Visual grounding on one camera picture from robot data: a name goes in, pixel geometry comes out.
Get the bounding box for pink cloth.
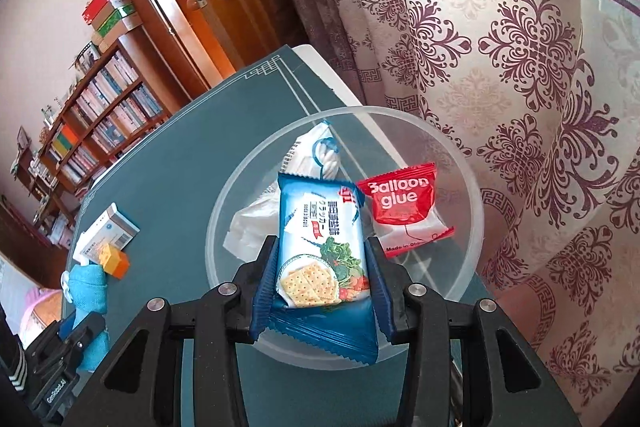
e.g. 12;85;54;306
0;257;63;343

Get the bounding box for patterned beige curtain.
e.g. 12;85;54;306
247;0;640;427

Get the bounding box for white medicine box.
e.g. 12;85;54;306
72;203;141;263

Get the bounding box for blue cracker packet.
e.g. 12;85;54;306
252;172;381;365

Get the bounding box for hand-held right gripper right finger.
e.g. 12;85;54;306
367;234;583;427

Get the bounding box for white tissue packet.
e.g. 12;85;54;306
222;184;283;260

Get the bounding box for red glue packet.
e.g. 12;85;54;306
356;162;457;260

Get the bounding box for small wooden shelf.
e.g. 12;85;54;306
10;127;81;253

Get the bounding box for rows of books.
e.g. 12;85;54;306
50;52;166;185

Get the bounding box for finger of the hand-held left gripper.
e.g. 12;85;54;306
57;311;107;353

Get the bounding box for wooden bookshelf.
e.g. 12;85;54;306
37;27;196;202

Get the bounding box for tan gift box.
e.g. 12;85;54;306
92;19;143;48

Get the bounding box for picture frame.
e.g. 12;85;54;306
75;42;103;70

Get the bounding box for clear plastic bowl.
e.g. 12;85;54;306
205;106;486;362

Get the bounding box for green gift box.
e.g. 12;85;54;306
95;4;137;32

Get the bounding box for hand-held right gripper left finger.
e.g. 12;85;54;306
62;234;281;427

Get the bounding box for orange yellow toy block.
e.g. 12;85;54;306
96;243;132;279

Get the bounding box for person's left forearm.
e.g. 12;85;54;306
0;302;31;413

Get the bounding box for teal cloth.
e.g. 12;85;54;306
61;262;111;370

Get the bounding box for brown gift box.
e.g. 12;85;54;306
89;0;130;26

